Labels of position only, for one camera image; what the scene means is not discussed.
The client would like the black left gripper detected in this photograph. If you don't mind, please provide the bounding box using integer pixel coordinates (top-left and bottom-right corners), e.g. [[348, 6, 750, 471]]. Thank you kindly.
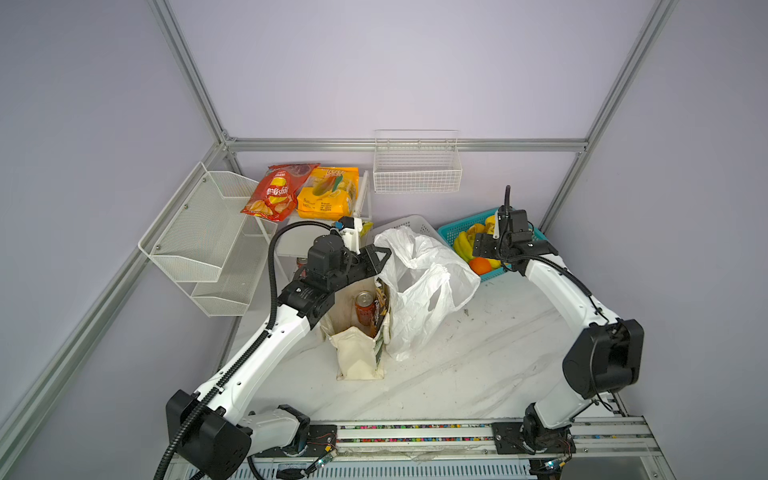
[[329, 243, 391, 293]]

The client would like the red Coke can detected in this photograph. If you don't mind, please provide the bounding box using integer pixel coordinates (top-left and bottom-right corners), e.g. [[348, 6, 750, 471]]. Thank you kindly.
[[354, 291, 376, 327]]

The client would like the white plastic grocery bag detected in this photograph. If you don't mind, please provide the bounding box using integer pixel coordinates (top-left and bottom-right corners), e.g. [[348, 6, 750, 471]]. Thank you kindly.
[[374, 226, 481, 362]]

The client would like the canvas floral tote bag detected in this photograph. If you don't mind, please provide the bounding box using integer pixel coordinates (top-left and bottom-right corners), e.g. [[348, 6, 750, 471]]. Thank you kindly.
[[320, 278, 390, 381]]

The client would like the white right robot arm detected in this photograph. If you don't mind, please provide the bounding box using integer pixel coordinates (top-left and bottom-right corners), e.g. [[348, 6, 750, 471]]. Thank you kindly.
[[473, 205, 644, 453]]

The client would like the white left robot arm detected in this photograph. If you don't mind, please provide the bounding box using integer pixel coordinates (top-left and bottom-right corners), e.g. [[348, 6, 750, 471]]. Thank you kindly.
[[154, 228, 392, 479]]

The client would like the yellow-green corn chips bag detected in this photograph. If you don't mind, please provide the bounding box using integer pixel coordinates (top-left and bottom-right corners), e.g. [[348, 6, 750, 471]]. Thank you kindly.
[[360, 221, 373, 239]]

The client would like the toy orange front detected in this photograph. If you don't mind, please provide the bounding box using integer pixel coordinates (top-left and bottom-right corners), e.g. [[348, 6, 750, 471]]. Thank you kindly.
[[469, 258, 494, 276]]

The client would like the toy banana bunch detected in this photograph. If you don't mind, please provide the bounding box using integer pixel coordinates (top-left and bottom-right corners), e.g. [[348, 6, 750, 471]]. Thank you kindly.
[[467, 214, 496, 235]]

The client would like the white plastic vegetable basket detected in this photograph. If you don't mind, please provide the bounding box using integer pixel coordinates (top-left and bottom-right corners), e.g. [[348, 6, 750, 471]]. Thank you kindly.
[[370, 215, 445, 244]]

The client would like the teal plastic fruit basket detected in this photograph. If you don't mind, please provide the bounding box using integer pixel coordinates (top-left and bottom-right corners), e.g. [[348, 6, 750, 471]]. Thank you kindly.
[[437, 207, 547, 282]]

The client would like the orange-yellow snack bag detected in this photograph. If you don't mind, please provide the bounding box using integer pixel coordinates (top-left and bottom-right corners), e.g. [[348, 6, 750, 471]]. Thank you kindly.
[[297, 167, 360, 221]]

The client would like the white three-tier shelf rack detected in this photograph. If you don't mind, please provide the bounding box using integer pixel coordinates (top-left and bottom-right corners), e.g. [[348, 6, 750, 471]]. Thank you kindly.
[[244, 170, 373, 258]]

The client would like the red Lays chips bag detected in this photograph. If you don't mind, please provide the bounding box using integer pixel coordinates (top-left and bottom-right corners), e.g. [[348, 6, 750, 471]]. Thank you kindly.
[[241, 163, 320, 222]]

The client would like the white wire wall basket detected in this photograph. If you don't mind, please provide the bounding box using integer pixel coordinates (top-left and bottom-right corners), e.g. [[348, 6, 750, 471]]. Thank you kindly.
[[373, 129, 463, 194]]

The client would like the white mesh wall shelf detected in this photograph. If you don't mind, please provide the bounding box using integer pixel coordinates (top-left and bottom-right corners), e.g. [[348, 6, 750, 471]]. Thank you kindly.
[[138, 163, 277, 317]]

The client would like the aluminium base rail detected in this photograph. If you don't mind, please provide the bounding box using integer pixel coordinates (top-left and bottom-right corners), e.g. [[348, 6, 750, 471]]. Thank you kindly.
[[212, 416, 675, 479]]

